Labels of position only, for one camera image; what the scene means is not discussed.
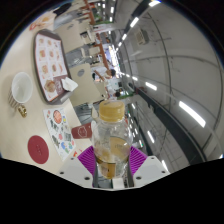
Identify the colourful printed flyer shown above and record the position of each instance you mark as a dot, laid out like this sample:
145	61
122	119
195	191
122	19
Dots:
60	133

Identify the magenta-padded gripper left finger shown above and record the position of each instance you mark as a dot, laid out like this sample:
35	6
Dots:
85	156

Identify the dark food tray paper liner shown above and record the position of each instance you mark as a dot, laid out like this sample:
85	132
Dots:
50	66

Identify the group of beige chairs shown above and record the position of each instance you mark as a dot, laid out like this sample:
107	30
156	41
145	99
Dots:
94	50

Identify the black backpack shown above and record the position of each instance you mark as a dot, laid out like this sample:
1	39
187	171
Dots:
63	9

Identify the person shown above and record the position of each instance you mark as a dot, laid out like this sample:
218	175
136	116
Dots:
116	95
106	72

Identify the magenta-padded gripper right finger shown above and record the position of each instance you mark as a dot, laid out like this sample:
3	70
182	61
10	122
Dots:
138	158

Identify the beige chair with round hole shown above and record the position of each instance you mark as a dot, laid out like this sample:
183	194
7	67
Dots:
71	35
86	85

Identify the clear bottle with tan cap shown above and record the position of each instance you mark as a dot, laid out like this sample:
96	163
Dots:
111	143

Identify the ceiling air conditioner unit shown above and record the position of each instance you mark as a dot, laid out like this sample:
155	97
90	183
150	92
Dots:
141	36

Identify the flat round red coaster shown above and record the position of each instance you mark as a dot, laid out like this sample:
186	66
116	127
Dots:
38	149

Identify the red paper cup with lid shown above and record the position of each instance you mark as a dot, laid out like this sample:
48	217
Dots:
81	131

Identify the crumpled white napkin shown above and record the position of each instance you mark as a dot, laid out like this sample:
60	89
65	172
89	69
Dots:
69	84

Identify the red sauce packet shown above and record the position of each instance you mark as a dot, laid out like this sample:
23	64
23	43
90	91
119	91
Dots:
76	153

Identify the group of ceiling lights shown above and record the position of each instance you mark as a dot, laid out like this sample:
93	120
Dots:
191	113

